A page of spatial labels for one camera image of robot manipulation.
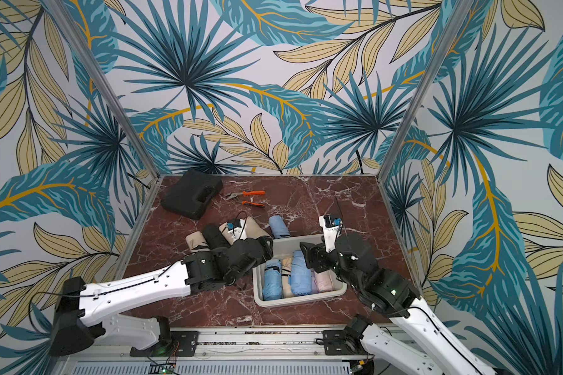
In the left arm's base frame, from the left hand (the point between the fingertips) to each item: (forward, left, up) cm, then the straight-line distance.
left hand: (265, 248), depth 72 cm
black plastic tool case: (+33, +36, -15) cm, 51 cm away
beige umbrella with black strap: (+11, +28, -17) cm, 35 cm away
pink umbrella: (-5, -20, -14) cm, 25 cm away
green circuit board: (-30, +30, -23) cm, 48 cm away
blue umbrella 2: (-4, -2, -17) cm, 17 cm away
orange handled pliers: (+39, +12, -20) cm, 46 cm away
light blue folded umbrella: (+20, -4, -19) cm, 28 cm away
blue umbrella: (-3, -12, -14) cm, 19 cm away
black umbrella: (+13, +22, -17) cm, 30 cm away
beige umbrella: (0, -7, -17) cm, 18 cm away
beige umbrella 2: (+17, +18, -16) cm, 30 cm away
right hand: (-1, -14, +7) cm, 15 cm away
